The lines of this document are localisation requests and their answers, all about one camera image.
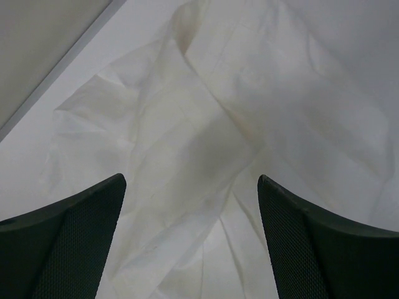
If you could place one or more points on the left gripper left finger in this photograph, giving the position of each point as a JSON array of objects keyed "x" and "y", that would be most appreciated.
[{"x": 60, "y": 250}]

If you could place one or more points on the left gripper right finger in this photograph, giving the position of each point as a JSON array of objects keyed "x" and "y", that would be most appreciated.
[{"x": 315, "y": 253}]

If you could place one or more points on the white pleated skirt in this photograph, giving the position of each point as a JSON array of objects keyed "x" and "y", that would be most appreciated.
[{"x": 230, "y": 91}]

